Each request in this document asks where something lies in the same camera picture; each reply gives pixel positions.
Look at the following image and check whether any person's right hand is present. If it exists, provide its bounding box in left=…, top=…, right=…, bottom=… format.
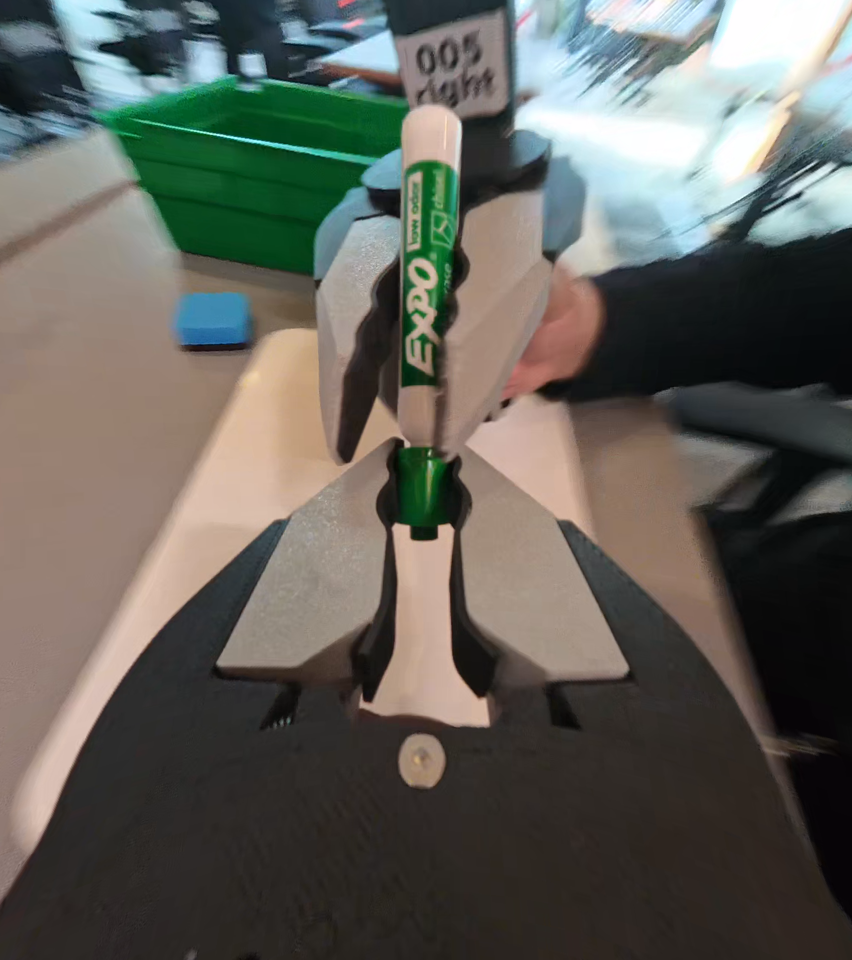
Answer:
left=504, top=266, right=608, bottom=400

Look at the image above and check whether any green plastic bin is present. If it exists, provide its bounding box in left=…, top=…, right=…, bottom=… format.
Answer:
left=92, top=75, right=412, bottom=276

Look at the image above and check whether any white whiteboard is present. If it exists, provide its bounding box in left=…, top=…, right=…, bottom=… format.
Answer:
left=9, top=326, right=595, bottom=856

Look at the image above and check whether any person's black top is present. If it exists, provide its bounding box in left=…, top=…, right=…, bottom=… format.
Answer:
left=696, top=450, right=852, bottom=960

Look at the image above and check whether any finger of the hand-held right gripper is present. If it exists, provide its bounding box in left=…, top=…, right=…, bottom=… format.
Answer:
left=437, top=191, right=554, bottom=459
left=315, top=213, right=404, bottom=464

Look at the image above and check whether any blue whiteboard eraser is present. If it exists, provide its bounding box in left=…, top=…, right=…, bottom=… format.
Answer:
left=173, top=291, right=254, bottom=354

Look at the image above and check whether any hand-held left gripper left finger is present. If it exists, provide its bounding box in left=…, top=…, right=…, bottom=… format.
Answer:
left=216, top=438, right=400, bottom=702

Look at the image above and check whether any person's right forearm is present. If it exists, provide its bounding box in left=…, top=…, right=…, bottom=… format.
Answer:
left=546, top=221, right=852, bottom=404

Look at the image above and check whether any grey office chair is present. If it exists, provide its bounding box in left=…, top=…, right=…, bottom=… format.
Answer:
left=669, top=382, right=852, bottom=526

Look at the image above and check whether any green marker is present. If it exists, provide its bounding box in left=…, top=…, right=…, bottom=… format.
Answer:
left=397, top=105, right=464, bottom=453

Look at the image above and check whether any green marker cap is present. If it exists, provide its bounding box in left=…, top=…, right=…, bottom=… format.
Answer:
left=396, top=446, right=448, bottom=543

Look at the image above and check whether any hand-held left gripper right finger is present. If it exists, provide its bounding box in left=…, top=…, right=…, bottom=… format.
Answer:
left=447, top=448, right=631, bottom=700

